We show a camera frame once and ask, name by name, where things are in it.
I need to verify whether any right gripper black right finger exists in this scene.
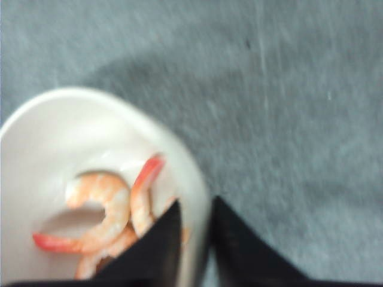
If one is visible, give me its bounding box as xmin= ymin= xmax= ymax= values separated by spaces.
xmin=210 ymin=196 xmax=382 ymax=286

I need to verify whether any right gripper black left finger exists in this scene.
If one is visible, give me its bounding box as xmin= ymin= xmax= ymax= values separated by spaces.
xmin=8 ymin=201 xmax=181 ymax=286

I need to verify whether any beige ribbed bowl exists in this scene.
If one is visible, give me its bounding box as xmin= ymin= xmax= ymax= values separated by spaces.
xmin=1 ymin=87 xmax=211 ymax=286

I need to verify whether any large pink shrimp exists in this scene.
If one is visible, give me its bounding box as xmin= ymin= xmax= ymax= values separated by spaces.
xmin=32 ymin=172 xmax=130 ymax=254

